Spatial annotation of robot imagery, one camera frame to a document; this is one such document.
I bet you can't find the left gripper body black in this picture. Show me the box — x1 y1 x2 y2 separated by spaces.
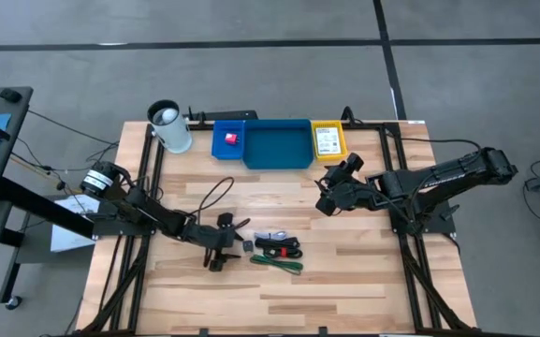
189 224 237 273

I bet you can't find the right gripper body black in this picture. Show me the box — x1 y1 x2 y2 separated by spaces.
328 161 374 212

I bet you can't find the green braided cable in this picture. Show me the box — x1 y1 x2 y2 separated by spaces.
249 254 304 276

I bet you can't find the yellow bin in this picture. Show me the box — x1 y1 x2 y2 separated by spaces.
310 119 349 163

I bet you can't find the large teal bin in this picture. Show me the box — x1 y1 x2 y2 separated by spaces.
242 118 315 170

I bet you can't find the small blue bin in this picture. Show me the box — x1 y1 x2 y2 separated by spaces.
211 120 247 161

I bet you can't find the white cylinder on stand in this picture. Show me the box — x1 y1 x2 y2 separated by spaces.
146 98 194 154

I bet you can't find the black power strip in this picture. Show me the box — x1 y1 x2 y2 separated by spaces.
187 110 259 124

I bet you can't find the white paper sheet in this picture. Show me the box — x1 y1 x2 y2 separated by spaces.
50 193 108 254

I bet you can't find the dark grey side desk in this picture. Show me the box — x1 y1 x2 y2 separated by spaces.
0 86 96 313

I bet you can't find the black computer mouse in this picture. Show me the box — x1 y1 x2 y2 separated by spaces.
0 87 23 104

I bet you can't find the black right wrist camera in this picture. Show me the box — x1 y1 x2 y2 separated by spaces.
342 153 365 174

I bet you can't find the black cable with red strap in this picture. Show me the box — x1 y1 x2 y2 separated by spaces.
254 237 304 259

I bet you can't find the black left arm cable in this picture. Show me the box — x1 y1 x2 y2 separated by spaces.
196 176 252 230

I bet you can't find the black aluminium table frame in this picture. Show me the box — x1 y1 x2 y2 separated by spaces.
70 119 481 337

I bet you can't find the thin black supply cable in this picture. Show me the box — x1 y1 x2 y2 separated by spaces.
384 133 484 154

